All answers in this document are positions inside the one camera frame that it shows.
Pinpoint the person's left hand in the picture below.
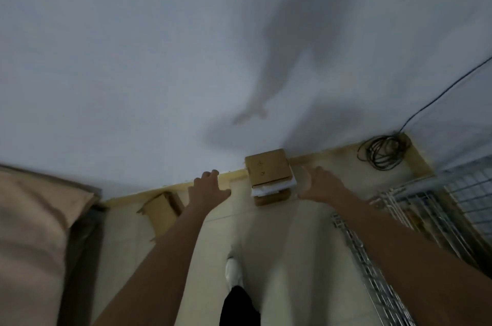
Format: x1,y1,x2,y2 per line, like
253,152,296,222
187,170,232,218

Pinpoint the person's right hand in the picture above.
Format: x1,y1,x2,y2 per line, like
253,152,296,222
298,166,348,205

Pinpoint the person's right forearm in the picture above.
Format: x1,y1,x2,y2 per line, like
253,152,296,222
334,188,492,326

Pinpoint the person's left forearm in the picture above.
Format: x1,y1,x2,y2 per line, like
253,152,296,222
91,208,211,326

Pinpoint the white flat package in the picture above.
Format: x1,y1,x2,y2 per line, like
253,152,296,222
250,177,298,198

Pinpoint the small brown cardboard block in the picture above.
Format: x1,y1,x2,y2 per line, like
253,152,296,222
254,189,291,207

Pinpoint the flat brown cardboard box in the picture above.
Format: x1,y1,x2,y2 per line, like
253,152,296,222
244,148,293,186

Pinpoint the open brown cardboard box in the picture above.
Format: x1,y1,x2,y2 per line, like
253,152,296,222
136,191,184,242

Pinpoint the person's white shoe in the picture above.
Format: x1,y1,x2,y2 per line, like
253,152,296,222
225,256,244,289

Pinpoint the grey metal mesh panel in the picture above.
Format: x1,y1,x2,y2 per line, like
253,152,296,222
332,213,419,326

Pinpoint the person's black trouser leg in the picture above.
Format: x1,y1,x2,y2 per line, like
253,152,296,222
219,285,262,326

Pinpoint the beige upholstered furniture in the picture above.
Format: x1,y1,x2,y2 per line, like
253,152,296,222
0,164,104,326

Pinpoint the black coiled cable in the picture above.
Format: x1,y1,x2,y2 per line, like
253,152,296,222
357,56,492,171

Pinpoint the white wire rack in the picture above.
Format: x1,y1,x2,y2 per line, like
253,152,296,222
369,156,492,269

